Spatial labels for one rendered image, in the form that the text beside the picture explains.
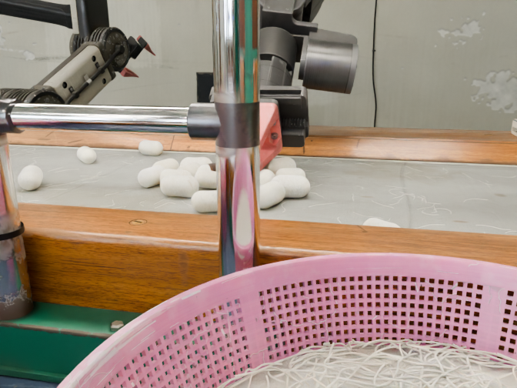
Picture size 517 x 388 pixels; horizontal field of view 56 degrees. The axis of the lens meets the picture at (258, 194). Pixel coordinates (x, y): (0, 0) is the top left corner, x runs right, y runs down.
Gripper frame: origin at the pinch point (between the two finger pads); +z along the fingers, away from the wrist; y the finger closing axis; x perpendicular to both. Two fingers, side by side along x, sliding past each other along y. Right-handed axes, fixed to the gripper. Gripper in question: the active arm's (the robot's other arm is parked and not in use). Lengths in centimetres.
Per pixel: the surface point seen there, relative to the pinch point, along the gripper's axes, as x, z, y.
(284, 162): 3.2, -4.3, 2.8
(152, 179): -0.2, 1.3, -9.6
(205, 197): -4.6, 6.0, -2.1
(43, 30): 113, -180, -163
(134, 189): 0.2, 2.3, -11.4
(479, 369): -12.0, 20.2, 16.5
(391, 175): 6.8, -5.8, 14.4
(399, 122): 147, -148, 33
